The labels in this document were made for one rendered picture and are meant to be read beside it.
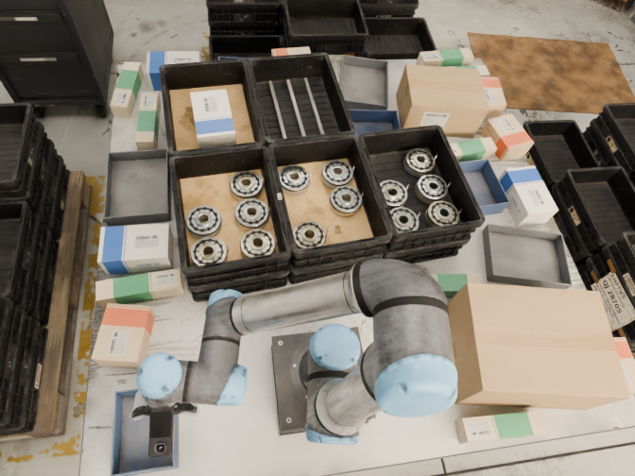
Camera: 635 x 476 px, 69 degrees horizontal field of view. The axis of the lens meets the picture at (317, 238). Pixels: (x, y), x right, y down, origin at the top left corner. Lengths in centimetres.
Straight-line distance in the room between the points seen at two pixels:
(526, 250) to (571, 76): 223
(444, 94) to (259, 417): 131
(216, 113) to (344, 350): 90
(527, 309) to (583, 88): 256
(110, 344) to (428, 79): 144
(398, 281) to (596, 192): 198
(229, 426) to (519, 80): 295
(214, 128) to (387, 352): 106
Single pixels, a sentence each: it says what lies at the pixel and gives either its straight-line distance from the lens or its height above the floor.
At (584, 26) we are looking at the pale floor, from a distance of 439.
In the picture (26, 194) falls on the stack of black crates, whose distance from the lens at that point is 210.
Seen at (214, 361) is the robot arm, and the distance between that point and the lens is 90.
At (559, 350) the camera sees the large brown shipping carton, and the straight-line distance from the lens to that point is 143.
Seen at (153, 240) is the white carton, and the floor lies 79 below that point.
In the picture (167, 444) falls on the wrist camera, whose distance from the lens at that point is 107.
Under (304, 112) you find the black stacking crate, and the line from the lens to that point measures 173.
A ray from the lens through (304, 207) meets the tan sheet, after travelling 147.
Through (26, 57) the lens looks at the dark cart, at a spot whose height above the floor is 45.
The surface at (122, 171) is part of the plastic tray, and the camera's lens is 177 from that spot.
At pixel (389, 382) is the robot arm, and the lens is 66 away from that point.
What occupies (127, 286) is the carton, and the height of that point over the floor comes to 76.
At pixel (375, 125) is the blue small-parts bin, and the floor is 70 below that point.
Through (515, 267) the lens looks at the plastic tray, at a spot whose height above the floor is 70.
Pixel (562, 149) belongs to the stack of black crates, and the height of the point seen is 27.
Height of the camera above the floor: 205
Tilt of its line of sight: 60 degrees down
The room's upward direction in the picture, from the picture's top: 12 degrees clockwise
